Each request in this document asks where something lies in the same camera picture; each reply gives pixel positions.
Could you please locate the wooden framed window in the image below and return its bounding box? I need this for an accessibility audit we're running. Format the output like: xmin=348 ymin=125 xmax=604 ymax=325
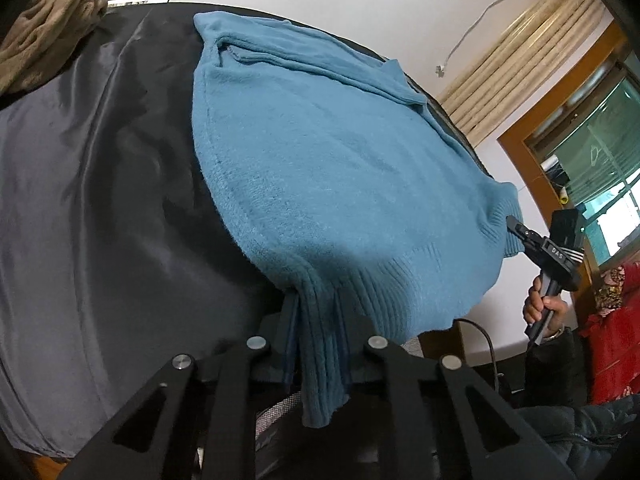
xmin=497 ymin=20 xmax=640 ymax=281

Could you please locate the person's right hand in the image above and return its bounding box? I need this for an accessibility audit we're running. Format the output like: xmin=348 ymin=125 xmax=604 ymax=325
xmin=522 ymin=276 xmax=569 ymax=335

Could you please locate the red patterned garment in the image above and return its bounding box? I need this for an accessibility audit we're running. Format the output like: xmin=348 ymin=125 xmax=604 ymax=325
xmin=575 ymin=265 xmax=640 ymax=406

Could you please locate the black cable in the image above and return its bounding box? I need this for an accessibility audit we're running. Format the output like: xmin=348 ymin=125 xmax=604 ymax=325
xmin=452 ymin=317 xmax=501 ymax=391

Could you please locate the person's right forearm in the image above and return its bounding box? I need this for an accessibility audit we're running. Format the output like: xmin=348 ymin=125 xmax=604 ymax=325
xmin=522 ymin=330 xmax=591 ymax=406

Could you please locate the dark puffer jacket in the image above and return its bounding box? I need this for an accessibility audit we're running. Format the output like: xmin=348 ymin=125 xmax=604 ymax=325
xmin=515 ymin=395 xmax=640 ymax=480

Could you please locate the brown fleece garment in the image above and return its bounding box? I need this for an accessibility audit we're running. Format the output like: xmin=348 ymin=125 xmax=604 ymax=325
xmin=0 ymin=0 xmax=110 ymax=96

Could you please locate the dark satin table cloth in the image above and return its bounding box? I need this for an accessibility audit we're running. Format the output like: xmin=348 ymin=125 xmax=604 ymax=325
xmin=0 ymin=2 xmax=496 ymax=461

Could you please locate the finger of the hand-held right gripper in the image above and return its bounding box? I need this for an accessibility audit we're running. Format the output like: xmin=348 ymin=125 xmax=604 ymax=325
xmin=506 ymin=215 xmax=544 ymax=256

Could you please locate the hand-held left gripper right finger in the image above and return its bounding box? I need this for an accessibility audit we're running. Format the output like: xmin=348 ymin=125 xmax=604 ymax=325
xmin=340 ymin=309 xmax=576 ymax=480

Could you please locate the beige pleated curtain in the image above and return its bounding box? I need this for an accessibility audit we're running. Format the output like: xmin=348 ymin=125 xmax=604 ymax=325
xmin=437 ymin=0 xmax=616 ymax=143

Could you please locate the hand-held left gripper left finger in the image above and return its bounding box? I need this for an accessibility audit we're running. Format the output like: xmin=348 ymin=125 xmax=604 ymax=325
xmin=60 ymin=305 xmax=292 ymax=480

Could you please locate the white wall cable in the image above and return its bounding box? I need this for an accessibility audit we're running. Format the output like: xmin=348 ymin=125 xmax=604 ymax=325
xmin=436 ymin=0 xmax=533 ymax=77

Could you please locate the blue knit sweater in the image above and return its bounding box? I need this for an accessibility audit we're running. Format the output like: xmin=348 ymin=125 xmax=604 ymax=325
xmin=192 ymin=10 xmax=523 ymax=428

